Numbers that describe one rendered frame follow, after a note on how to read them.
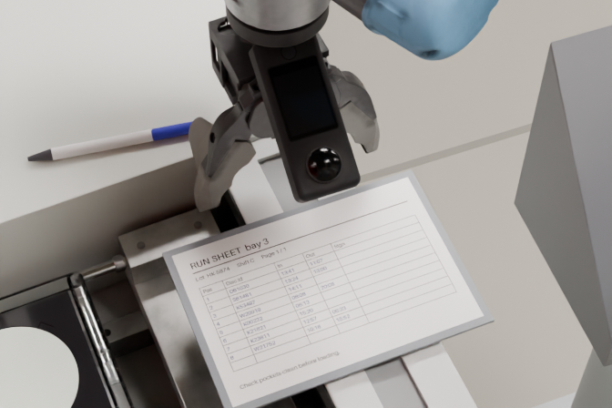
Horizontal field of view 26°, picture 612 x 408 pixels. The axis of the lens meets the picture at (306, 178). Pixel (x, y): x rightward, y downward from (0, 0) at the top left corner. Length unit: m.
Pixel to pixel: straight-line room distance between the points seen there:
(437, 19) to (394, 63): 1.66
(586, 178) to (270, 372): 0.31
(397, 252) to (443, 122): 1.32
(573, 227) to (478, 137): 1.20
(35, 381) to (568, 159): 0.46
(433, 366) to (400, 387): 0.03
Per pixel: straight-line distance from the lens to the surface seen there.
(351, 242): 1.02
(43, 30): 1.18
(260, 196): 1.06
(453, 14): 0.75
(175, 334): 1.09
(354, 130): 1.02
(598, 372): 1.43
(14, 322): 1.09
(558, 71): 1.07
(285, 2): 0.86
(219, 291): 1.00
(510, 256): 2.18
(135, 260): 1.09
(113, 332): 1.13
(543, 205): 1.17
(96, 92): 1.13
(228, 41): 0.97
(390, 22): 0.76
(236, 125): 0.95
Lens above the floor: 1.83
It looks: 55 degrees down
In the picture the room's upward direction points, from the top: straight up
